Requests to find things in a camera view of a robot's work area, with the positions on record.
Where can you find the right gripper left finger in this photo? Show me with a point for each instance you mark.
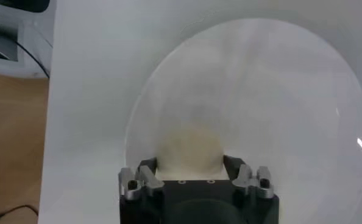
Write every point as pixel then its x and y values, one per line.
pixel 147 179

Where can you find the white steamed baozi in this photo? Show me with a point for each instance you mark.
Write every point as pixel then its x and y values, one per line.
pixel 190 152

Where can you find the round white plate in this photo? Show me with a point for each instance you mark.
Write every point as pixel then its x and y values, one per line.
pixel 275 91

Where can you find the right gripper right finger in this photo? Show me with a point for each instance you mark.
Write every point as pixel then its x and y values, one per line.
pixel 245 178

